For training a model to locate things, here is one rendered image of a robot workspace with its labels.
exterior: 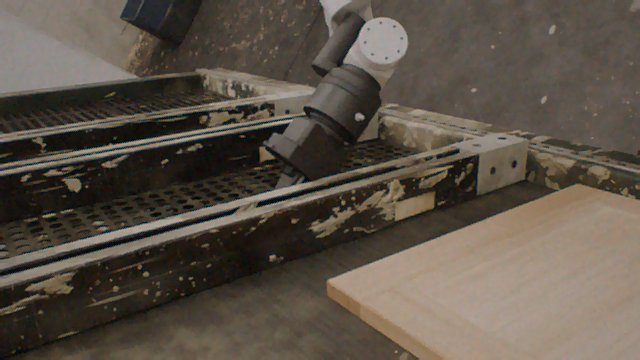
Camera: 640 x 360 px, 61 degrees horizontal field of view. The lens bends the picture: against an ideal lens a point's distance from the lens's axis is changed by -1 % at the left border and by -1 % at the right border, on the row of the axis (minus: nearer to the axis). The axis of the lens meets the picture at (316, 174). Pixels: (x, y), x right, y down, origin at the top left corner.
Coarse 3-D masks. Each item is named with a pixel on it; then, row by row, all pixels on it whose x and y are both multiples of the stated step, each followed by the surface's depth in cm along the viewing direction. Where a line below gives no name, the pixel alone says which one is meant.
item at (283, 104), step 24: (264, 96) 133; (288, 96) 132; (96, 120) 112; (120, 120) 114; (144, 120) 113; (168, 120) 116; (192, 120) 119; (216, 120) 122; (240, 120) 126; (0, 144) 98; (24, 144) 100; (48, 144) 103; (72, 144) 105; (96, 144) 108
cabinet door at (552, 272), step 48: (576, 192) 81; (432, 240) 67; (480, 240) 67; (528, 240) 67; (576, 240) 67; (624, 240) 66; (336, 288) 57; (384, 288) 57; (432, 288) 57; (480, 288) 57; (528, 288) 56; (576, 288) 56; (624, 288) 56; (432, 336) 49; (480, 336) 48; (528, 336) 49; (576, 336) 48; (624, 336) 48
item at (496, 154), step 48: (480, 144) 88; (288, 192) 69; (336, 192) 69; (384, 192) 73; (480, 192) 86; (96, 240) 57; (144, 240) 57; (192, 240) 58; (240, 240) 62; (288, 240) 66; (336, 240) 70; (0, 288) 48; (48, 288) 51; (96, 288) 53; (144, 288) 56; (192, 288) 60; (0, 336) 49; (48, 336) 52
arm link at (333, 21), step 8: (328, 0) 77; (336, 0) 76; (344, 0) 76; (352, 0) 76; (360, 0) 77; (368, 0) 79; (328, 8) 78; (336, 8) 77; (344, 8) 77; (352, 8) 79; (360, 8) 80; (368, 8) 80; (328, 16) 79; (336, 16) 79; (344, 16) 80; (368, 16) 81; (328, 24) 81; (336, 24) 80
